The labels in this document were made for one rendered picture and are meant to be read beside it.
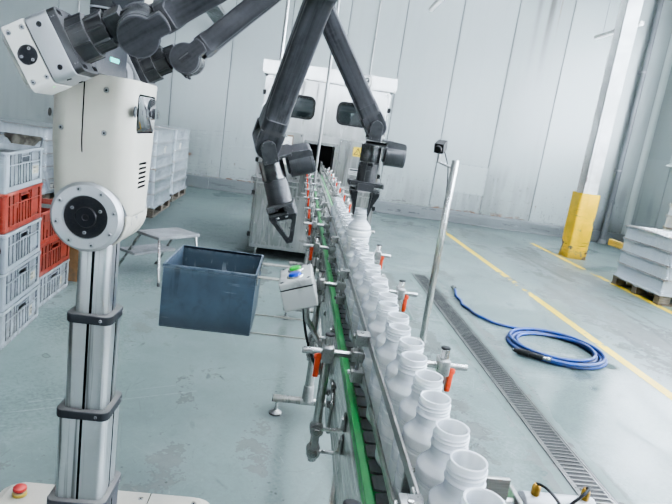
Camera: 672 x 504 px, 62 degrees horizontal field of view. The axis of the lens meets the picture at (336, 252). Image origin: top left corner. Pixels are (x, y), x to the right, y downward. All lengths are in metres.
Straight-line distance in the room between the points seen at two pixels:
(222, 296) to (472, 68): 10.55
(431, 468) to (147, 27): 0.89
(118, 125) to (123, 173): 0.11
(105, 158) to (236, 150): 10.36
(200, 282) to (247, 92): 9.85
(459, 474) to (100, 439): 1.17
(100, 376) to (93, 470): 0.25
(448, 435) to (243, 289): 1.38
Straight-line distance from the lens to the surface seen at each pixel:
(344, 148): 6.07
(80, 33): 1.18
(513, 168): 12.38
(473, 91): 12.08
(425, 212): 11.92
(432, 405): 0.66
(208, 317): 1.95
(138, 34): 1.15
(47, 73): 1.19
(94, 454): 1.62
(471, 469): 0.59
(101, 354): 1.50
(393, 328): 0.88
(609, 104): 10.19
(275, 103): 1.23
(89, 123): 1.33
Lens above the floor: 1.44
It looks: 12 degrees down
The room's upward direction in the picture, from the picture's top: 8 degrees clockwise
